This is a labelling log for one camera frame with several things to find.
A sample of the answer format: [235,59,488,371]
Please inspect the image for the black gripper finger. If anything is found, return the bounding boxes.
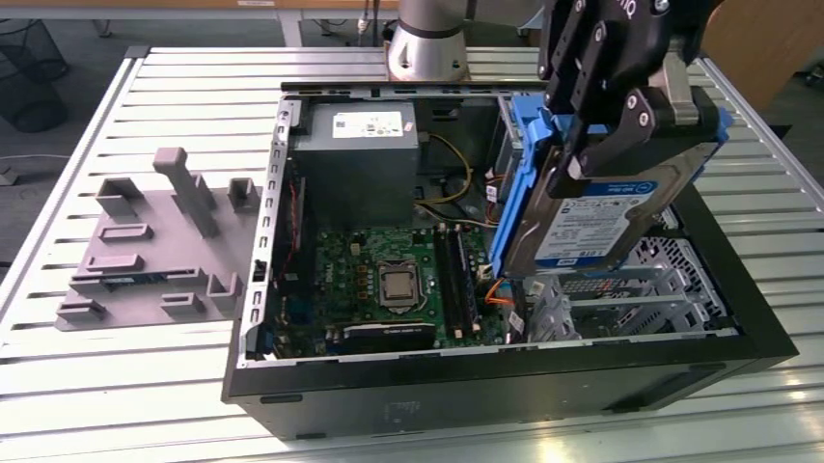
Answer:
[537,0,606,150]
[547,88,665,199]

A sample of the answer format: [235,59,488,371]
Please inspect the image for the hard disk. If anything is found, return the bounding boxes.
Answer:
[486,94,733,281]

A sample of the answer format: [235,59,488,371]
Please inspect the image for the metal disk bay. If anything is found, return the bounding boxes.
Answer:
[523,269,741,343]

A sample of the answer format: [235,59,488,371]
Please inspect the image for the blue drive cage latch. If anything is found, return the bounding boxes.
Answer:
[510,95,550,122]

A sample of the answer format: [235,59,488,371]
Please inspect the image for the metal optical drive cage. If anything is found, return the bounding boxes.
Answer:
[494,94,529,204]

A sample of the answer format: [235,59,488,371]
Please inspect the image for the wooden cabinet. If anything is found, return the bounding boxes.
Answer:
[699,0,824,115]

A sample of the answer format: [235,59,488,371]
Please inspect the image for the black RAM stick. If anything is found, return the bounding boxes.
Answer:
[434,223,466,342]
[451,224,483,339]

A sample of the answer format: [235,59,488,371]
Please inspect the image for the grey power supply unit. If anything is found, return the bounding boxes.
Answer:
[292,100,423,231]

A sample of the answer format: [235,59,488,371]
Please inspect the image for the wooden desk white legs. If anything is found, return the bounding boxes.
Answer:
[224,0,542,49]

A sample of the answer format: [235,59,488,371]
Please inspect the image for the silver CPU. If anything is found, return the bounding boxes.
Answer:
[383,274,416,298]

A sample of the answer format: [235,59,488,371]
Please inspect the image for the black CPU socket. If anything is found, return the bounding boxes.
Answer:
[375,259,430,317]

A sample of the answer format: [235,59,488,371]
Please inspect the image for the green motherboard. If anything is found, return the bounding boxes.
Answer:
[272,224,517,361]

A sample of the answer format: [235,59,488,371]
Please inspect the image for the black graphics card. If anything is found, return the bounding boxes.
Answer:
[340,320,439,356]

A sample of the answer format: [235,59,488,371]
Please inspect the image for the black open PC case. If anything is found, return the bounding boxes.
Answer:
[220,80,801,441]

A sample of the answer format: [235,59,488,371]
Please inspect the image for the grey parts rack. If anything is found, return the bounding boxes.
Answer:
[53,147,265,334]

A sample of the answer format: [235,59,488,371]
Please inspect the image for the RAM stick with blue edge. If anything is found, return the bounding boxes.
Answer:
[105,273,165,286]

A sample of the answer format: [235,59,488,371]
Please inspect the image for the black mesh wastebasket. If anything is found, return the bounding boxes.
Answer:
[0,18,69,132]

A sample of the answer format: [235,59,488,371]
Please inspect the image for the silver camera mount bracket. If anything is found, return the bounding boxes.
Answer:
[661,47,703,127]

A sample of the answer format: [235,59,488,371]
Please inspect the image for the yellow power wire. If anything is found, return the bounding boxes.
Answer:
[414,134,475,213]

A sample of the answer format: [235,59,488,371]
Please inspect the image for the orange data wire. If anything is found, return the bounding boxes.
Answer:
[483,277,517,308]

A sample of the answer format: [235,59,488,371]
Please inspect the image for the white floor cable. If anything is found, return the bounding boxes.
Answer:
[0,152,72,185]

